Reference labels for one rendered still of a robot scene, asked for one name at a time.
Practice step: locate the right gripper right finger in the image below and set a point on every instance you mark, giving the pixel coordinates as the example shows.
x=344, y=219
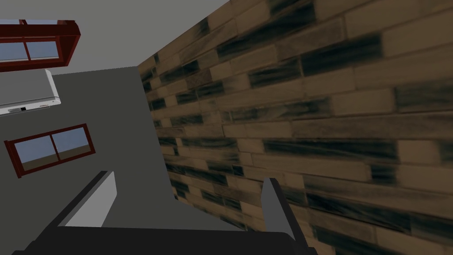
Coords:
x=275, y=212

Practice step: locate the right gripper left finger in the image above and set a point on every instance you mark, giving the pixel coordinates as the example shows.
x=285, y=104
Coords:
x=92, y=205

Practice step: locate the red framed window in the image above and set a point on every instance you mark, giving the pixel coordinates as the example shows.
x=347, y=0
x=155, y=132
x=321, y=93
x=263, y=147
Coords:
x=46, y=150
x=39, y=44

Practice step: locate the white flat appliance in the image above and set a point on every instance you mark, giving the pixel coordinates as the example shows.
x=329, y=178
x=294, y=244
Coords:
x=26, y=90

